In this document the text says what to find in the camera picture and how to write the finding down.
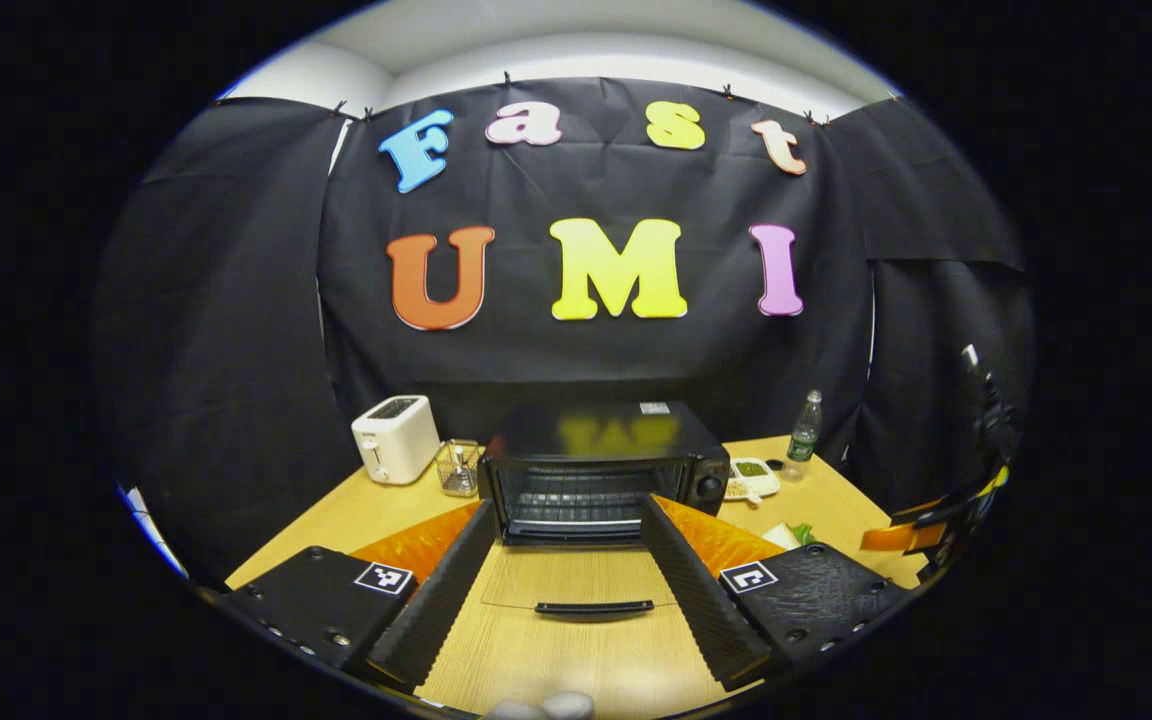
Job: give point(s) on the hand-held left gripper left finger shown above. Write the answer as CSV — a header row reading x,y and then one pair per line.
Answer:
x,y
446,600

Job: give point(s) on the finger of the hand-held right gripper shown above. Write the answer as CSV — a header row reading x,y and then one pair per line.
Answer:
x,y
901,538

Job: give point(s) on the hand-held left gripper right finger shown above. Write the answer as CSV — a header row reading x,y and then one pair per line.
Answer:
x,y
696,600

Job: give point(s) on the sandwich with lettuce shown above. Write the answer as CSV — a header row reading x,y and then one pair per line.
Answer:
x,y
802,533

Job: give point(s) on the black electric oven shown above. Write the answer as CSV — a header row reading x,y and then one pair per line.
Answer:
x,y
596,430

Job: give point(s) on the clear plastic water bottle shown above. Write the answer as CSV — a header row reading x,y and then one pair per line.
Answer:
x,y
804,435

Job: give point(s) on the white divided dish with beans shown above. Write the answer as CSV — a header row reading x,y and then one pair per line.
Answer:
x,y
754,470

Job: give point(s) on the white toaster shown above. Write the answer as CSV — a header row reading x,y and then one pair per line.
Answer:
x,y
396,440

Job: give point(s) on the black backdrop cloth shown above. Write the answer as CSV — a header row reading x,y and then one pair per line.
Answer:
x,y
586,360

